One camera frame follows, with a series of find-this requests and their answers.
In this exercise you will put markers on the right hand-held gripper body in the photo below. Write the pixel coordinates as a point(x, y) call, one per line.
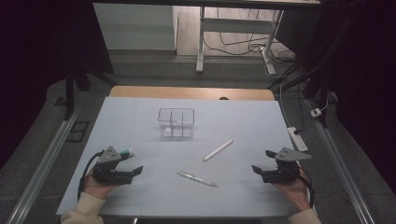
point(283, 175)

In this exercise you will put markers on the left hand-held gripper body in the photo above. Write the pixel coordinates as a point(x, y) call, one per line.
point(107, 175)

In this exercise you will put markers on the green white glue stick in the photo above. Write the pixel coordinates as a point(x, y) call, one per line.
point(129, 152)

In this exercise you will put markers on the white pen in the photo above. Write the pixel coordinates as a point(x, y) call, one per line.
point(218, 150)

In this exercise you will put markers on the clear silver pen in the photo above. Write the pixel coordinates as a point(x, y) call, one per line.
point(196, 179)

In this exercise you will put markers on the clear plastic organizer box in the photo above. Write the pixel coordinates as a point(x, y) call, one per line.
point(176, 123)

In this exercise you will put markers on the person's left hand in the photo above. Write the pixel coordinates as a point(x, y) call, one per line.
point(98, 189)

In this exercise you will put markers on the person's right hand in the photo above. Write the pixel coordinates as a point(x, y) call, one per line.
point(297, 194)

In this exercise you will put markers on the white power strip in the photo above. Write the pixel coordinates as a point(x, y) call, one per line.
point(298, 140)

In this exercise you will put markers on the white table mat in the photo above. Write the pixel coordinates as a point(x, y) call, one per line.
point(186, 199)

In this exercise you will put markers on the small white adapter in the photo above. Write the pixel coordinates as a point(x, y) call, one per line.
point(316, 112)

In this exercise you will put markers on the small black dome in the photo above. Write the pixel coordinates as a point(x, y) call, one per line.
point(223, 98)

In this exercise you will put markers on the black tripod stand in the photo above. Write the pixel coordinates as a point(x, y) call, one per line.
point(69, 93)

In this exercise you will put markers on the black metal stand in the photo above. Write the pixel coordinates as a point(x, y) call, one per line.
point(323, 84)

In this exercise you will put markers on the dark curtain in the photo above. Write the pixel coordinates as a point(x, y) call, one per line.
point(367, 77)
point(31, 62)

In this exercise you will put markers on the black floor frame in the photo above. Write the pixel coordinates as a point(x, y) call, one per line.
point(71, 132)

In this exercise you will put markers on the aluminium rail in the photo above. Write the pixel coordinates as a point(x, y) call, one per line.
point(43, 168)
point(342, 168)

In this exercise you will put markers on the white desk frame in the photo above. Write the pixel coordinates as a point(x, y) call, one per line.
point(236, 25)

